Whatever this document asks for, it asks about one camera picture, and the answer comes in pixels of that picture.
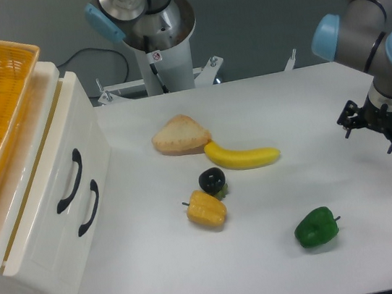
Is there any black cable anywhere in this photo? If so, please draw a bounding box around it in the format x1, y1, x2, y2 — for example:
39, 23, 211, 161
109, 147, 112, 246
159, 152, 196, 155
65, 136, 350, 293
55, 42, 131, 92

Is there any white drawer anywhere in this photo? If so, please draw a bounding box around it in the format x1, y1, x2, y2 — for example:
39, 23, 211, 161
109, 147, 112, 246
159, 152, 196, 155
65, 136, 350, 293
0, 69, 107, 278
8, 122, 132, 294

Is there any yellow banana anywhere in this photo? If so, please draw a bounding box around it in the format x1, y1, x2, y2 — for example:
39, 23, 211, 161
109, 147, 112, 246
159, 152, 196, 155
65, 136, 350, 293
203, 141, 281, 170

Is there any white drawer cabinet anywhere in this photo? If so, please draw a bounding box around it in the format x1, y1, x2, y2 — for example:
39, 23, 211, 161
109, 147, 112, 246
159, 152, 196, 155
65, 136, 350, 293
0, 62, 98, 294

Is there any dark purple mangosteen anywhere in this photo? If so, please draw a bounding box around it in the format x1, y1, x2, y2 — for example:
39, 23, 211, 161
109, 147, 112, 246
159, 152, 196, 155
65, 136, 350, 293
197, 167, 228, 200

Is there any green bell pepper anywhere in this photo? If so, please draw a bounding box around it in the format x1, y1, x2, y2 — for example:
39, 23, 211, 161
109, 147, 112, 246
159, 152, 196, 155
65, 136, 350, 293
294, 206, 340, 248

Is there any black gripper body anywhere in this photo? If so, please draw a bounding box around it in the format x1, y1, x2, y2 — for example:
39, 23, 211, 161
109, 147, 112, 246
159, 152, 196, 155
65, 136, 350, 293
337, 98, 392, 142

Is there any yellow bell pepper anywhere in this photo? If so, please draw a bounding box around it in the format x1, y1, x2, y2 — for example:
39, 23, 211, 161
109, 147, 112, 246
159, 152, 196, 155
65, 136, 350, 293
182, 190, 228, 227

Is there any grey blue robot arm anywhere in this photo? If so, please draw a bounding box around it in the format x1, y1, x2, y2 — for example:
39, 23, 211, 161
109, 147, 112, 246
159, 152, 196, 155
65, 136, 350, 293
311, 0, 392, 152

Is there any bread slice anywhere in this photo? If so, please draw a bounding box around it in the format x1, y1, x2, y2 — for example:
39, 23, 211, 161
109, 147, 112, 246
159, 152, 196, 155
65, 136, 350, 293
151, 114, 212, 155

